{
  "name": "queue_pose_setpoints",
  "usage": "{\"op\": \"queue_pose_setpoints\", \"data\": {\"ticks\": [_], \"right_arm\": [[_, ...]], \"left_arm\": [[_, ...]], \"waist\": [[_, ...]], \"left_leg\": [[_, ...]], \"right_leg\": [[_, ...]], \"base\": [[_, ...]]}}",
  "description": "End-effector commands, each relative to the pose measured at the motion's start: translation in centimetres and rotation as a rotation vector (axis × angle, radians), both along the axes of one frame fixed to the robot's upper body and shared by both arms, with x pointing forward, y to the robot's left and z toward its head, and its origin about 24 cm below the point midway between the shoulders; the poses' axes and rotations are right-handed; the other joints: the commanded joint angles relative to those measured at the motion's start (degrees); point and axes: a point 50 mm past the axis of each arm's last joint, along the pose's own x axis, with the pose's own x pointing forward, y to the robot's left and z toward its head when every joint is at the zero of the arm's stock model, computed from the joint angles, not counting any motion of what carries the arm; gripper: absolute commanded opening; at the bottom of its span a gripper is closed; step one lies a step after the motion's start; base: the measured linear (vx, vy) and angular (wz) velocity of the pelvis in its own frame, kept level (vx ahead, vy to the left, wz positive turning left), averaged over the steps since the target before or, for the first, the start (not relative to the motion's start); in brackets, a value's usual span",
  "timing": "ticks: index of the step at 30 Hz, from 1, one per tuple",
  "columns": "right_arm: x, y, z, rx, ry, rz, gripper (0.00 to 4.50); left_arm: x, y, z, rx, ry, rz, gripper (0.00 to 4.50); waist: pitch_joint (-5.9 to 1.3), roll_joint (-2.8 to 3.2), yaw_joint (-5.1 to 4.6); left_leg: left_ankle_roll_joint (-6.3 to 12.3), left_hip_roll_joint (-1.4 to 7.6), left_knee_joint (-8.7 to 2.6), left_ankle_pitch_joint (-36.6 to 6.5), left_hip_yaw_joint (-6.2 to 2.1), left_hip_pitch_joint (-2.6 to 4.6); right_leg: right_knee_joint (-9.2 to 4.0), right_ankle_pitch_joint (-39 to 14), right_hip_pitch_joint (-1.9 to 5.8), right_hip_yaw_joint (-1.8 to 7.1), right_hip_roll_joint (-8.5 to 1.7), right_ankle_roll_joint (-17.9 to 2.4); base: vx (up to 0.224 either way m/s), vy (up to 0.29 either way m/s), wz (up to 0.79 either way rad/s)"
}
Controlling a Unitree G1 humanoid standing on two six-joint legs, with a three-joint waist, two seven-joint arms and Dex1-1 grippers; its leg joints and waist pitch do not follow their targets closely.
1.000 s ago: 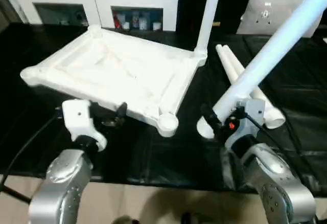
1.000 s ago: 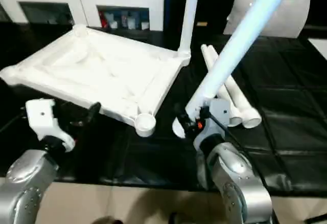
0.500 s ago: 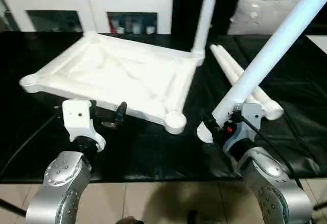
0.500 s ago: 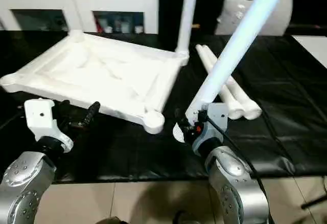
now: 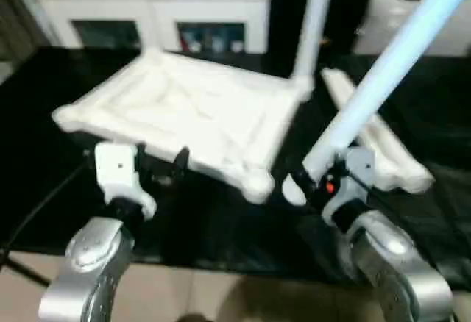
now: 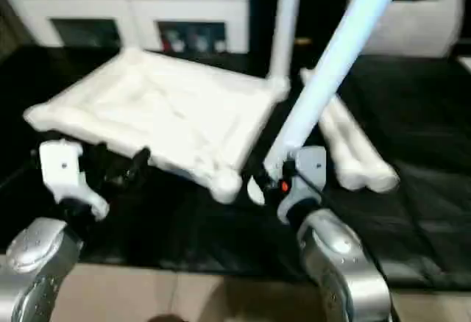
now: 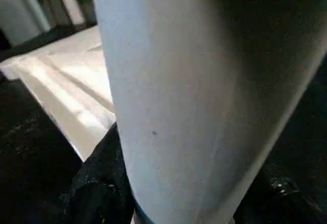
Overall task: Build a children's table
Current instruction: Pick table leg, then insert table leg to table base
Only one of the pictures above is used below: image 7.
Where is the white plastic table leg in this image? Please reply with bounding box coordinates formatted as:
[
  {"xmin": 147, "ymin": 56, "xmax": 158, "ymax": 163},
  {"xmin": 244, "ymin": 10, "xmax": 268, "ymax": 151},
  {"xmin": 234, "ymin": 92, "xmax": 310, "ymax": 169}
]
[{"xmin": 91, "ymin": 0, "xmax": 327, "ymax": 224}]

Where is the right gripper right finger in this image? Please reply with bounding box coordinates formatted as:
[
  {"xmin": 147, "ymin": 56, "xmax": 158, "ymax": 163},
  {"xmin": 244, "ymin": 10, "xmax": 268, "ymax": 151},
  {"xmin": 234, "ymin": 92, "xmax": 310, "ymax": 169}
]
[{"xmin": 233, "ymin": 166, "xmax": 327, "ymax": 224}]

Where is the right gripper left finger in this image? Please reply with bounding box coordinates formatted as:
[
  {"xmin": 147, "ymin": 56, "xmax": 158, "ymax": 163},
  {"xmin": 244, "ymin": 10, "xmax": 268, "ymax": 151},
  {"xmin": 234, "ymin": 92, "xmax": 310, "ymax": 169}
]
[{"xmin": 58, "ymin": 124, "xmax": 137, "ymax": 224}]

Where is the white plastic table top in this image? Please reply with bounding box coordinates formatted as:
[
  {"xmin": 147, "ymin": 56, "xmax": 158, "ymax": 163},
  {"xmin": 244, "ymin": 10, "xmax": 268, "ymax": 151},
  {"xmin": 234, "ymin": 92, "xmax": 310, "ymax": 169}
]
[{"xmin": 0, "ymin": 26, "xmax": 118, "ymax": 162}]

